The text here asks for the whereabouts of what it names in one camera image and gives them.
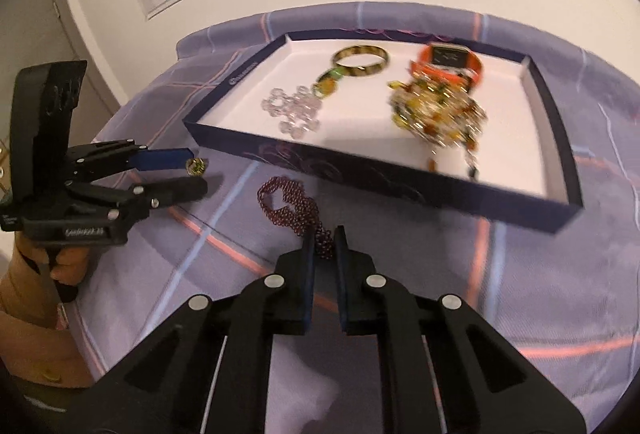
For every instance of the orange wrist watch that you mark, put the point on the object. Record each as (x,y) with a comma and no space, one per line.
(424,59)

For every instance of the gold striped bangle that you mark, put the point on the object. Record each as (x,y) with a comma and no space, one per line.
(372,68)

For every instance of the dark blue white tray box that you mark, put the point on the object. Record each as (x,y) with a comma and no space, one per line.
(350,124)

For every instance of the green yellow glass pendant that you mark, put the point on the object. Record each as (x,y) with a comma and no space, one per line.
(326,86)

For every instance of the person's left hand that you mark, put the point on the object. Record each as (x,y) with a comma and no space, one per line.
(70,264)

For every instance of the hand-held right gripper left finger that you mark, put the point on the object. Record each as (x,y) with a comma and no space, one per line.
(309,264)

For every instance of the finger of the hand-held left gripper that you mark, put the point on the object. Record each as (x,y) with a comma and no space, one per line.
(185,188)
(165,158)

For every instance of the person's left forearm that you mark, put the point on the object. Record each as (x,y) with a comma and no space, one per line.
(30,344)

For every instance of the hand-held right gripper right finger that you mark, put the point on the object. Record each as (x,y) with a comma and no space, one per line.
(341,264)

